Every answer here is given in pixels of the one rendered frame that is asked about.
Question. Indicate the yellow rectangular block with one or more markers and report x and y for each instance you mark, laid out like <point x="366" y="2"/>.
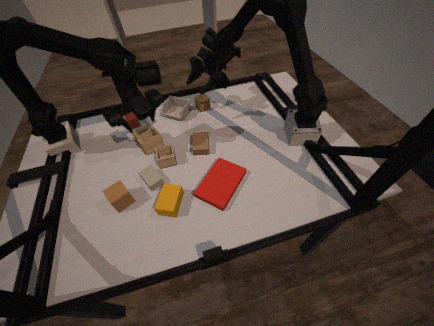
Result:
<point x="169" y="200"/>

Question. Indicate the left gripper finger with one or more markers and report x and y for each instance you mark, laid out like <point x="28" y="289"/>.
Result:
<point x="153" y="115"/>
<point x="126" y="125"/>

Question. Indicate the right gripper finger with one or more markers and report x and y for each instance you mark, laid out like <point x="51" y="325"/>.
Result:
<point x="212" y="84"/>
<point x="194" y="74"/>

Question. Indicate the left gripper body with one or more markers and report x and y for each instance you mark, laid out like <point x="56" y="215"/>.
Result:
<point x="112" y="115"/>

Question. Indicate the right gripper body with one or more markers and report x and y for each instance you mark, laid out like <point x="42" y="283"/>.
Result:
<point x="222" y="78"/>

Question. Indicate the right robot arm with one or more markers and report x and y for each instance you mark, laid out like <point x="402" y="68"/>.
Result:
<point x="289" y="15"/>

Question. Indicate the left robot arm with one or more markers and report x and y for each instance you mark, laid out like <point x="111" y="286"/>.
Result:
<point x="104" y="54"/>

